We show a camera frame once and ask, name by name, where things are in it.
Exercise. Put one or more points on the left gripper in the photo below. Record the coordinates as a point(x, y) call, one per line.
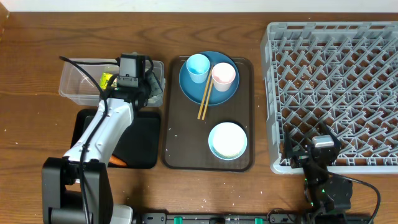
point(148, 76)

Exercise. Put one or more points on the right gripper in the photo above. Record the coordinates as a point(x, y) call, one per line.
point(300, 158)

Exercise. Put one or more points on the foil snack wrapper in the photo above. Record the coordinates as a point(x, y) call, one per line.
point(103, 83)

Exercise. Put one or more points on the orange carrot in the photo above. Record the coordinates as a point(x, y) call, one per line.
point(116, 161)

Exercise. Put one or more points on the white tissue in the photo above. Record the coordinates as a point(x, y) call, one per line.
point(155, 101)

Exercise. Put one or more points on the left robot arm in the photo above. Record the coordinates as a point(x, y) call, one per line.
point(75, 187)

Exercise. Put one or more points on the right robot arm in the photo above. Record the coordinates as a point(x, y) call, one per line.
point(328, 194)

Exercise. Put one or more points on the grey dishwasher rack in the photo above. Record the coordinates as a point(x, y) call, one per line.
point(341, 74)

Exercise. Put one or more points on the black tray bin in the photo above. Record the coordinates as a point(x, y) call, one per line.
point(138, 145)

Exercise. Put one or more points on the dark blue plate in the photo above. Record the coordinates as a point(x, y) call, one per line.
point(194, 91)

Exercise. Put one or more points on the clear plastic bin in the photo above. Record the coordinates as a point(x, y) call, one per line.
point(76, 86)

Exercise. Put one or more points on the light blue cup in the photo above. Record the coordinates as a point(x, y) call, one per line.
point(198, 66)

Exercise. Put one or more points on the brown serving tray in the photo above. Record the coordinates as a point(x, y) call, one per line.
point(186, 137)

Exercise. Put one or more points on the wooden chopstick left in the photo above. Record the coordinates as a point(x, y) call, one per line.
point(203, 100)

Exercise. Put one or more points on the wooden chopstick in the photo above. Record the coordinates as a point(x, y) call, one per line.
point(207, 100)
point(203, 100)

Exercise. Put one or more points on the wooden chopstick right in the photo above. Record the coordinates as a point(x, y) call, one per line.
point(207, 100)

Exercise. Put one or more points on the light blue bowl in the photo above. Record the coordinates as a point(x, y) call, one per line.
point(227, 141)

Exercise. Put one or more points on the pink cup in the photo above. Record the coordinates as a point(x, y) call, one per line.
point(223, 74)

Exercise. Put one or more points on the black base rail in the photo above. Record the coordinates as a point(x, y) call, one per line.
point(270, 218)

